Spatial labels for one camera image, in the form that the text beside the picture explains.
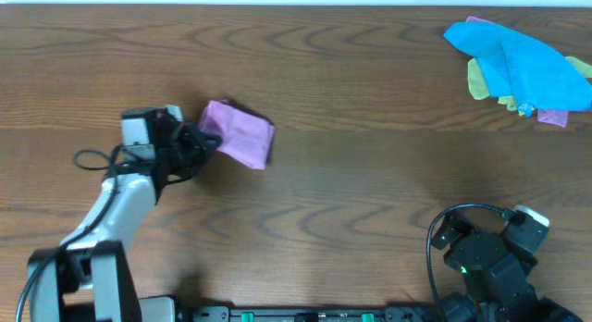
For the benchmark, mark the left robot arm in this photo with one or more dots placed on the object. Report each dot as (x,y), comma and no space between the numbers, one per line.
(87,276)

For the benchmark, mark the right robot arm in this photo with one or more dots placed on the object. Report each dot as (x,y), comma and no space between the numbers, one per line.
(494,267)

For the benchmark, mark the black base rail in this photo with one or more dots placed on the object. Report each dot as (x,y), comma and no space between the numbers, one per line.
(222,313)

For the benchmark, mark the purple cloth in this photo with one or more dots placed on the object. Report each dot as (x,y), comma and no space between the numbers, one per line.
(478,88)
(244,137)

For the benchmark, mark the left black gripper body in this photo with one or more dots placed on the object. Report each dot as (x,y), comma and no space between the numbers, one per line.
(189,146)

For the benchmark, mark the blue cloth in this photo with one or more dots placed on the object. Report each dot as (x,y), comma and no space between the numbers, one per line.
(534,73)

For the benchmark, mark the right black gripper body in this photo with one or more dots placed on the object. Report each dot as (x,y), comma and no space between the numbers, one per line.
(455,229)

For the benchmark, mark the green cloth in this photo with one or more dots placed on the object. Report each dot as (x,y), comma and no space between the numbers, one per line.
(582,67)

